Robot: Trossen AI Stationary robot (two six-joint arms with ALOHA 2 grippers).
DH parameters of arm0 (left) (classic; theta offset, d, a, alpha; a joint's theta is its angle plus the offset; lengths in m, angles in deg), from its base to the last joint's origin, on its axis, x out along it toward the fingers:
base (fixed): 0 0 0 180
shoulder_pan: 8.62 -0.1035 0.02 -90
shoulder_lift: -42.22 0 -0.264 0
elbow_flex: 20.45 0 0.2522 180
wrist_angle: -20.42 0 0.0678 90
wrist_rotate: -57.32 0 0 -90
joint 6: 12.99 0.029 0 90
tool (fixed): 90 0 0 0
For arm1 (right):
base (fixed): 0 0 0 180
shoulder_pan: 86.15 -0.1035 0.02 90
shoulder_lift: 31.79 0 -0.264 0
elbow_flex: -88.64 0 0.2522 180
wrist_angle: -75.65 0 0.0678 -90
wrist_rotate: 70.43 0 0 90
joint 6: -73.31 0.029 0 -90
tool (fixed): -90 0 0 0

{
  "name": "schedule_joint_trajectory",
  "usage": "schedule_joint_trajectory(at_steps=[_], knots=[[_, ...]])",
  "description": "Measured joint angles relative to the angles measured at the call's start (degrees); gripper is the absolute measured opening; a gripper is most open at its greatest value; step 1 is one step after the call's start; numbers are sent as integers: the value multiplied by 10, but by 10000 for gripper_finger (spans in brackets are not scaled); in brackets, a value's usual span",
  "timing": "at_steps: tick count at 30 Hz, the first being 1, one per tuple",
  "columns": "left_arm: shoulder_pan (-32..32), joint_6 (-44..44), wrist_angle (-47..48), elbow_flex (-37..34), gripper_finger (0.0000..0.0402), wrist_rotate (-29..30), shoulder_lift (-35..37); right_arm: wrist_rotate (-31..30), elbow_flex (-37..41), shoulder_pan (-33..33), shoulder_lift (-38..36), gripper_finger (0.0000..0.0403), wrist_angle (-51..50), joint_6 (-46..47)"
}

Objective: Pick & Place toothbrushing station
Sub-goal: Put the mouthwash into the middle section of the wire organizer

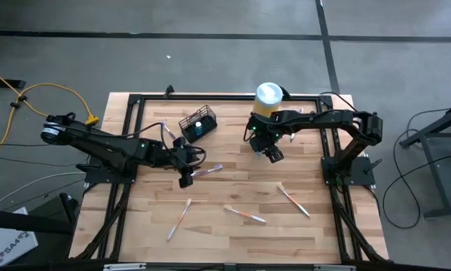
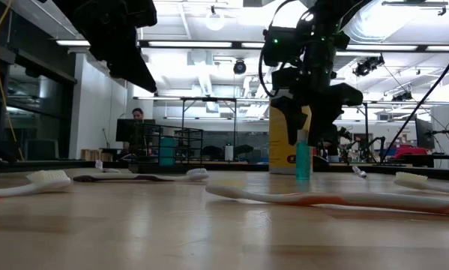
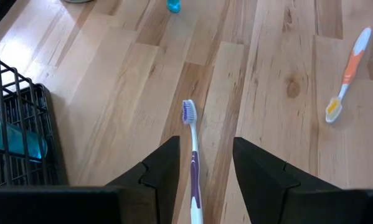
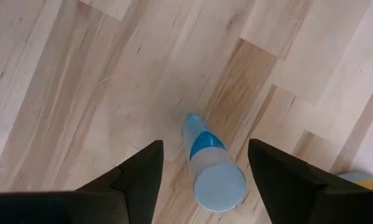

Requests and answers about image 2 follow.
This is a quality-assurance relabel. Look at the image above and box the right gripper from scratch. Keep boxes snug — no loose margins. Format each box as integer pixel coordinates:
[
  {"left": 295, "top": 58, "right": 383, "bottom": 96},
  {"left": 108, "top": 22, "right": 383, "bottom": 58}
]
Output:
[{"left": 271, "top": 33, "right": 364, "bottom": 148}]

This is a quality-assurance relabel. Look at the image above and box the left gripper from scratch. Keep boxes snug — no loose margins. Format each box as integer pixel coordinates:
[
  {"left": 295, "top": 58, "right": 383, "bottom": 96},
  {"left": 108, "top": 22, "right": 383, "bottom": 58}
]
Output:
[{"left": 53, "top": 0, "right": 158, "bottom": 94}]

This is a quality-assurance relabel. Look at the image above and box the orange white toothbrush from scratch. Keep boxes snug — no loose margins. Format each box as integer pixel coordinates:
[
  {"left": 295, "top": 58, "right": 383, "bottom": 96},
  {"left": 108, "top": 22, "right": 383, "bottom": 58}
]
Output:
[
  {"left": 0, "top": 169, "right": 72, "bottom": 200},
  {"left": 393, "top": 171, "right": 449, "bottom": 196},
  {"left": 205, "top": 176, "right": 449, "bottom": 218}
]

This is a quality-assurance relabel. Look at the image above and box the person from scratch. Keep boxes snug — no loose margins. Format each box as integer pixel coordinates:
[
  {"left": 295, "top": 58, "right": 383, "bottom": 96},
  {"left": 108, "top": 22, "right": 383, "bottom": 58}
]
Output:
[{"left": 123, "top": 107, "right": 154, "bottom": 151}]

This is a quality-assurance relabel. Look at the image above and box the yellow wipes canister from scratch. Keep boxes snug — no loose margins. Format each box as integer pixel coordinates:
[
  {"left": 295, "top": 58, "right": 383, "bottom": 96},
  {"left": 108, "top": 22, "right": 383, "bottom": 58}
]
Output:
[{"left": 268, "top": 99, "right": 314, "bottom": 176}]

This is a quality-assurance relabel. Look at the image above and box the black computer monitor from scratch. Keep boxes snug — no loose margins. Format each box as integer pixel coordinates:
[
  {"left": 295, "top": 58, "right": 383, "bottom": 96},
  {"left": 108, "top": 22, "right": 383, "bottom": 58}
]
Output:
[
  {"left": 414, "top": 117, "right": 436, "bottom": 150},
  {"left": 115, "top": 118, "right": 157, "bottom": 143}
]

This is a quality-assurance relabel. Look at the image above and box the black track light cluster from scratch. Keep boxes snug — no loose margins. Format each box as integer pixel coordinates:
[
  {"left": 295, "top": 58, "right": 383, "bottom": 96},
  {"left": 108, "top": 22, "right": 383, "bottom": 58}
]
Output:
[
  {"left": 353, "top": 55, "right": 385, "bottom": 78},
  {"left": 391, "top": 91, "right": 415, "bottom": 103}
]

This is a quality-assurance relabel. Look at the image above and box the black hanging spotlight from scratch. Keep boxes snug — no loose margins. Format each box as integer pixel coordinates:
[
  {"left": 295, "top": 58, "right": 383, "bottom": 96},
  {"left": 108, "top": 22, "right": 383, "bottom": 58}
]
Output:
[{"left": 232, "top": 58, "right": 247, "bottom": 75}]

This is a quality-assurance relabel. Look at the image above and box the wooden crate stack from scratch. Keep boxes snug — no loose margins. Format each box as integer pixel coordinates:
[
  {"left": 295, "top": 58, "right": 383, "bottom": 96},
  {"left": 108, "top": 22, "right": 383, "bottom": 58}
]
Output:
[{"left": 80, "top": 148, "right": 115, "bottom": 163}]

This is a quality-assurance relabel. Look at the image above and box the red bag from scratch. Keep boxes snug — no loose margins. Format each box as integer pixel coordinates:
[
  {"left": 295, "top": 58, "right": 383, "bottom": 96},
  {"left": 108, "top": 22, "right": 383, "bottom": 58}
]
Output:
[{"left": 394, "top": 145, "right": 429, "bottom": 160}]

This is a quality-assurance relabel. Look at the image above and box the black metal workstation frame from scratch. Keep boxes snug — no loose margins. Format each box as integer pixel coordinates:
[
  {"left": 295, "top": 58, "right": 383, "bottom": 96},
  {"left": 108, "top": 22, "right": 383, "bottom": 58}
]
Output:
[
  {"left": 342, "top": 99, "right": 370, "bottom": 163},
  {"left": 179, "top": 96, "right": 238, "bottom": 161}
]

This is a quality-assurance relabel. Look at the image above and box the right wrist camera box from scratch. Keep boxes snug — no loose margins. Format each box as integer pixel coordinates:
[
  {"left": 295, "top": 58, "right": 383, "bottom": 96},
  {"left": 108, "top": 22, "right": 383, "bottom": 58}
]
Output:
[{"left": 262, "top": 26, "right": 297, "bottom": 68}]

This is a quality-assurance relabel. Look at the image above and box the black table frame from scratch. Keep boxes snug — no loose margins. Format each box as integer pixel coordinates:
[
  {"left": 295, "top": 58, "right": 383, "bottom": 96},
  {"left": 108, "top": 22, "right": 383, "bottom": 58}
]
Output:
[{"left": 0, "top": 159, "right": 449, "bottom": 182}]

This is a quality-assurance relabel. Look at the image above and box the white ring lamp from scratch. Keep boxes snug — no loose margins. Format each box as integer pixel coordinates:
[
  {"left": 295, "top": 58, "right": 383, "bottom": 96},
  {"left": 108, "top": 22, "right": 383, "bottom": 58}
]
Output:
[{"left": 204, "top": 10, "right": 226, "bottom": 32}]

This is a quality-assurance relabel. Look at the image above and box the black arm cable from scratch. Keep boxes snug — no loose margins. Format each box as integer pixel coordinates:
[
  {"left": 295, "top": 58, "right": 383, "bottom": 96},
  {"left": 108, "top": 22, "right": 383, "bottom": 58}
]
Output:
[{"left": 379, "top": 35, "right": 449, "bottom": 164}]

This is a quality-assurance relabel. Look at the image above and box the silver air duct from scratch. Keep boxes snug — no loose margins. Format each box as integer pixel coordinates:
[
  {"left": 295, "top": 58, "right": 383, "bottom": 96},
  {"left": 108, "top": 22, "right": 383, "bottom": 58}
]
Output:
[{"left": 338, "top": 0, "right": 401, "bottom": 76}]

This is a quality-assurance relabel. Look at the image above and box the black wire caddy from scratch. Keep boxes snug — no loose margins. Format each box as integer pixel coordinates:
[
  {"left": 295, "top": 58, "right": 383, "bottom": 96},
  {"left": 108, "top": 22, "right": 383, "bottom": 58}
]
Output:
[{"left": 133, "top": 122, "right": 205, "bottom": 174}]

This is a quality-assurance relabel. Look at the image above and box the yellow hanging cable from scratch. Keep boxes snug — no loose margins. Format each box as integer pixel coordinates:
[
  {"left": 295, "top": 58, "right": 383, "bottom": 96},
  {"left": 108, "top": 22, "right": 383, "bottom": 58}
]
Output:
[{"left": 0, "top": 0, "right": 25, "bottom": 158}]

